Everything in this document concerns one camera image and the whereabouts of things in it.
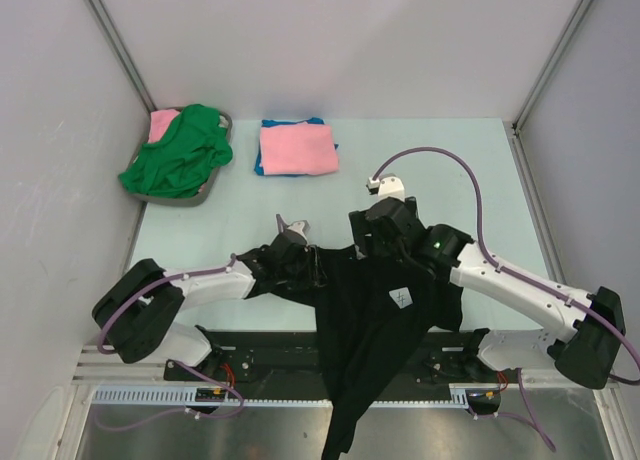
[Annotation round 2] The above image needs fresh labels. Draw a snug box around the black polo shirt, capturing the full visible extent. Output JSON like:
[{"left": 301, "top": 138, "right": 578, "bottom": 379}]
[{"left": 237, "top": 246, "right": 463, "bottom": 459}]

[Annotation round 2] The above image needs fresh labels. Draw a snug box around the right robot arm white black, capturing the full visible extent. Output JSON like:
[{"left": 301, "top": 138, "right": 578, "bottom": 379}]
[{"left": 349, "top": 198, "right": 626, "bottom": 390}]

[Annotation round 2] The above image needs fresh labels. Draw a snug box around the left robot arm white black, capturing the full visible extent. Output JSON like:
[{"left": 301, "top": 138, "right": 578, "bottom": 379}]
[{"left": 92, "top": 230, "right": 324, "bottom": 380}]

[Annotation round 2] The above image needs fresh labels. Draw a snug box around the folded pink t shirt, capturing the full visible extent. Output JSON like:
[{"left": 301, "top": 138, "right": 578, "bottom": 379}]
[{"left": 258, "top": 122, "right": 341, "bottom": 177}]

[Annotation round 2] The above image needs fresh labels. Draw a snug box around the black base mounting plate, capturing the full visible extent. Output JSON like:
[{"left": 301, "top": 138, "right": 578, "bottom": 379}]
[{"left": 164, "top": 329, "right": 571, "bottom": 401}]

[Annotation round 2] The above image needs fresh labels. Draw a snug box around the folded blue t shirt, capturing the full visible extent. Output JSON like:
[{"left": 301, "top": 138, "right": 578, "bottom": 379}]
[{"left": 253, "top": 117, "right": 341, "bottom": 178}]

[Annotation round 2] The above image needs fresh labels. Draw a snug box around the green t shirt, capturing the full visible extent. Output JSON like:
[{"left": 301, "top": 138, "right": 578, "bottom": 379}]
[{"left": 117, "top": 103, "right": 235, "bottom": 199}]

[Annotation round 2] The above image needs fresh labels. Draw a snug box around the pink t shirt in tray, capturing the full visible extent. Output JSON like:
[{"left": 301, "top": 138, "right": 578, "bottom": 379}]
[{"left": 147, "top": 109, "right": 180, "bottom": 143}]

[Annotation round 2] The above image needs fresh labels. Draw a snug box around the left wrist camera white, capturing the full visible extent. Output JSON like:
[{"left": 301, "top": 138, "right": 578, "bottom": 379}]
[{"left": 276, "top": 214, "right": 310, "bottom": 244}]

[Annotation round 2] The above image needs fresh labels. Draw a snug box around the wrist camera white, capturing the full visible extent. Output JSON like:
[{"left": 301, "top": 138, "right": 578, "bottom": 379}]
[
  {"left": 276, "top": 214, "right": 310, "bottom": 244},
  {"left": 366, "top": 174, "right": 406, "bottom": 201}
]

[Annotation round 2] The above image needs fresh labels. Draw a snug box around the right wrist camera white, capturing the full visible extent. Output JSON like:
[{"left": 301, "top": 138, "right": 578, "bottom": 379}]
[{"left": 366, "top": 174, "right": 406, "bottom": 201}]

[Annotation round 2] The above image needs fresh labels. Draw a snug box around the grey slotted cable duct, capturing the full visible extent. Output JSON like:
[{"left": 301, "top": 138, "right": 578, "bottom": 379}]
[{"left": 91, "top": 385, "right": 502, "bottom": 409}]

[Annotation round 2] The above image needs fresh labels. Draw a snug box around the right aluminium frame post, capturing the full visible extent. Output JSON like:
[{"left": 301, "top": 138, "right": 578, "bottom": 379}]
[{"left": 511, "top": 0, "right": 597, "bottom": 134}]

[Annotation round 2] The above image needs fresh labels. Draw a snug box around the aluminium frame post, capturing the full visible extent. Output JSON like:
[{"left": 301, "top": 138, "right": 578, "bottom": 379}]
[
  {"left": 83, "top": 0, "right": 158, "bottom": 113},
  {"left": 511, "top": 0, "right": 597, "bottom": 134}
]

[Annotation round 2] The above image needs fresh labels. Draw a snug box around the left aluminium frame post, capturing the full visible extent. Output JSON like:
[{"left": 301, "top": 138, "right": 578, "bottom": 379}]
[{"left": 83, "top": 0, "right": 158, "bottom": 113}]

